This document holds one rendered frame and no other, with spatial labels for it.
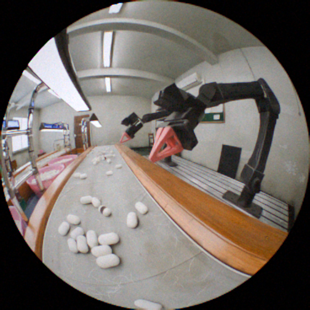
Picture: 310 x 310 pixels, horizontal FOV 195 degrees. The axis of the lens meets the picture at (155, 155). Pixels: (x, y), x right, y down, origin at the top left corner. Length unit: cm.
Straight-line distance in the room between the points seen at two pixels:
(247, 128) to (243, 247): 192
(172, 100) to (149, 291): 33
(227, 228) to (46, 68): 40
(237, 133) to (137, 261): 206
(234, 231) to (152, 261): 14
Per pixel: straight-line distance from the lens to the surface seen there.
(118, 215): 23
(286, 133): 204
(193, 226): 20
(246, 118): 204
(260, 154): 36
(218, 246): 19
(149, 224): 21
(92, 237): 19
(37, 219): 30
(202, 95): 26
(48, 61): 20
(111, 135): 492
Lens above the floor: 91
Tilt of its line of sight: 14 degrees down
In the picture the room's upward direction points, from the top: straight up
